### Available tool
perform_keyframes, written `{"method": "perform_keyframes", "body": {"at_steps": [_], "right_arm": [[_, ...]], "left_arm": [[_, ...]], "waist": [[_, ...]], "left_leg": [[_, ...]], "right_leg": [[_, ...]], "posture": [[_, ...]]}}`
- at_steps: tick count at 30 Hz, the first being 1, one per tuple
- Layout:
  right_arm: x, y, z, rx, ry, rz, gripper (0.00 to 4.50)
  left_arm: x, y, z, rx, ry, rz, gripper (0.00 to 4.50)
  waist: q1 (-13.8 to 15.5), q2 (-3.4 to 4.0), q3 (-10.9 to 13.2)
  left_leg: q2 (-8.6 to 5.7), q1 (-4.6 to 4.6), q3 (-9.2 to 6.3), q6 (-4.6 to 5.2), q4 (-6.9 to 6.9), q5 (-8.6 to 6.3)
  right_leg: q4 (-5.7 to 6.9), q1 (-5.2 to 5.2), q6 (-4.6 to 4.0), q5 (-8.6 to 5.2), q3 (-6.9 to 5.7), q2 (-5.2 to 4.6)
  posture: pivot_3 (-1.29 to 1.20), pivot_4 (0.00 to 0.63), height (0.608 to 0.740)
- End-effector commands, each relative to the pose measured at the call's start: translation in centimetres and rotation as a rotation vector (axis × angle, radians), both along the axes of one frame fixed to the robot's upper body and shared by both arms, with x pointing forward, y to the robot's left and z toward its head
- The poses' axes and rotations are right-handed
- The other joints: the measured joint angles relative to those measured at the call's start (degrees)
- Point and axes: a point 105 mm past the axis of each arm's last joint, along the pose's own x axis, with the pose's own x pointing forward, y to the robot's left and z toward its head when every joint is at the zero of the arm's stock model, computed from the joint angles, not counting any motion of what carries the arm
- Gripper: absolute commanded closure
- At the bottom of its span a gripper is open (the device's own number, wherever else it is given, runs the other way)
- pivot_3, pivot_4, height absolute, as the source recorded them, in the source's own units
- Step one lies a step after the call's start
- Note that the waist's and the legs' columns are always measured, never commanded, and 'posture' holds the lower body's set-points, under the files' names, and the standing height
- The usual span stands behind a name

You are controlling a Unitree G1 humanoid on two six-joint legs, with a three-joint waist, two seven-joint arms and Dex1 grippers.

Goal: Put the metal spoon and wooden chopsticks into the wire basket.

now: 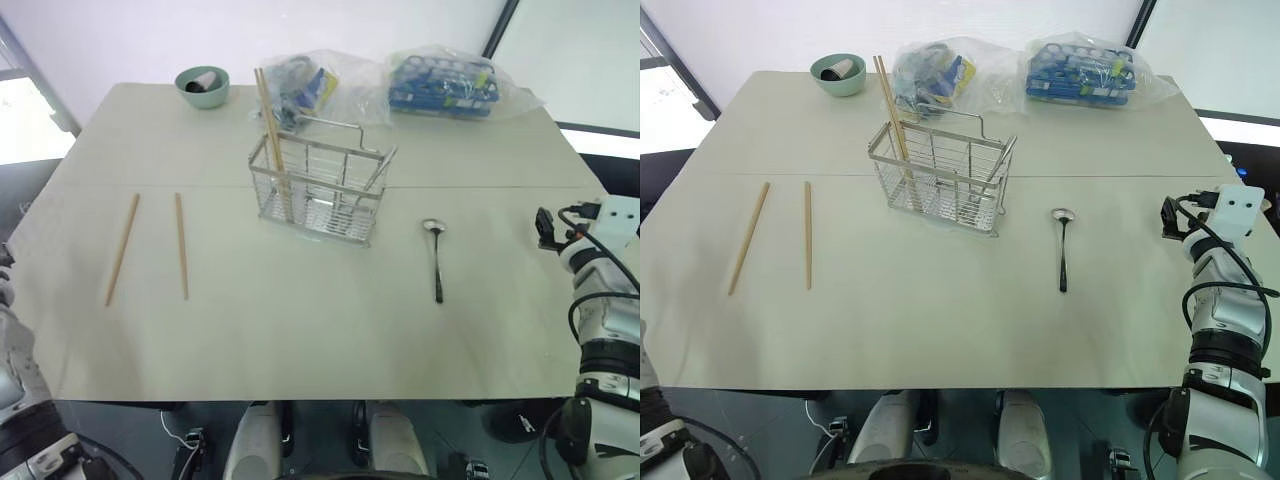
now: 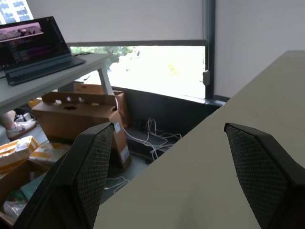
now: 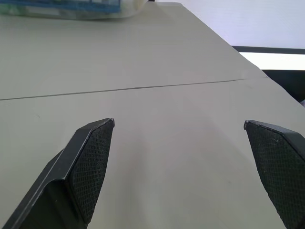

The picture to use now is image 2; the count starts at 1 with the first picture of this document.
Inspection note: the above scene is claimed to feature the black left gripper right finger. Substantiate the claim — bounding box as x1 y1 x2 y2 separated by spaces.
224 123 305 229

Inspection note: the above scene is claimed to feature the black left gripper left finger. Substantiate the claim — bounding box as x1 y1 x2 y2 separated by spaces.
12 122 115 229

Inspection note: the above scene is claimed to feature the yellow white package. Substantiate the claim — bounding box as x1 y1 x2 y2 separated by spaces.
0 135 40 175
29 142 71 165

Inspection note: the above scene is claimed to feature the open cardboard box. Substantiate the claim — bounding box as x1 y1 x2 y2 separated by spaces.
0 159 51 227

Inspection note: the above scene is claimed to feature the large brown cardboard box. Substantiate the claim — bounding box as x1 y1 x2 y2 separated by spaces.
31 92 132 171

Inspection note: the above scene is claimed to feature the white sneaker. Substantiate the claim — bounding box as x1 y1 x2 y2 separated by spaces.
6 118 37 140

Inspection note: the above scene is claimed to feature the small brown cardboard box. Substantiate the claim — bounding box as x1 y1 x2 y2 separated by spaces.
73 82 131 129

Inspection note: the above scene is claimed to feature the white side desk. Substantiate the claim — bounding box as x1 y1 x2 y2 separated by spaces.
0 52 115 115

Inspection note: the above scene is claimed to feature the dark open laptop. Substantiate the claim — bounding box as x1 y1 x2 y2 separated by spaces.
0 16 86 86

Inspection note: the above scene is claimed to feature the white roller blind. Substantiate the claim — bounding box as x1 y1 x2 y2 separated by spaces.
25 0 207 47

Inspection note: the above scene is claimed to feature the white cable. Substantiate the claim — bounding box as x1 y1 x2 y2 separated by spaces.
103 95 183 194

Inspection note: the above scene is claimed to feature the dark window frame post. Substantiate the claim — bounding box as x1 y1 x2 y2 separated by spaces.
204 0 216 100

